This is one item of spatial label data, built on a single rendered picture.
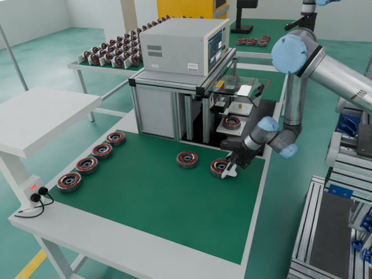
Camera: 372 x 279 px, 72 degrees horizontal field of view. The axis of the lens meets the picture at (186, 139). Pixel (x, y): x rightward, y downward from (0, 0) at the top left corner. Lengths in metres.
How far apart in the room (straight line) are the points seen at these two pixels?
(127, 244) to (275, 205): 1.42
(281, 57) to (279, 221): 1.44
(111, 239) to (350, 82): 1.01
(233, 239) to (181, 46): 0.95
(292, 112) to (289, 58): 0.31
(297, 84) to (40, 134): 0.95
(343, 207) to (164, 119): 1.35
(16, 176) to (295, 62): 1.13
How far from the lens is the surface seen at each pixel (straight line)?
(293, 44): 0.92
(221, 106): 1.53
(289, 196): 2.33
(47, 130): 0.94
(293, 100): 1.16
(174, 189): 1.24
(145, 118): 1.56
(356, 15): 6.83
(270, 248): 1.98
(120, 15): 5.36
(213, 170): 1.28
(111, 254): 1.09
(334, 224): 1.97
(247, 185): 1.27
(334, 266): 1.79
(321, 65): 0.95
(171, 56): 1.46
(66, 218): 1.27
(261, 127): 1.11
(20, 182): 1.28
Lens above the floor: 1.64
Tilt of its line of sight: 35 degrees down
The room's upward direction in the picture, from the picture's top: 3 degrees counter-clockwise
